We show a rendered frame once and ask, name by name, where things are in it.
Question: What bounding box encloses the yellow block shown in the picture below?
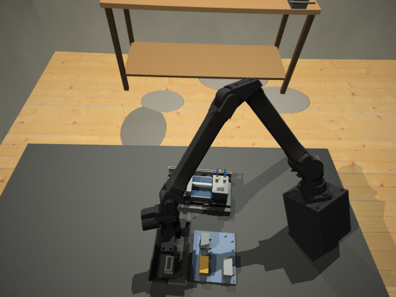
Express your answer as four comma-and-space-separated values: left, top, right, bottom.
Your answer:
199, 255, 209, 276

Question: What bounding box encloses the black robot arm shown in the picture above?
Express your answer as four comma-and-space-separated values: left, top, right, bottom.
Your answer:
141, 77, 332, 255

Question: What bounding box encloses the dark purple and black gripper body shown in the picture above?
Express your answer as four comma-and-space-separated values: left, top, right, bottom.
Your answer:
157, 218, 186, 238

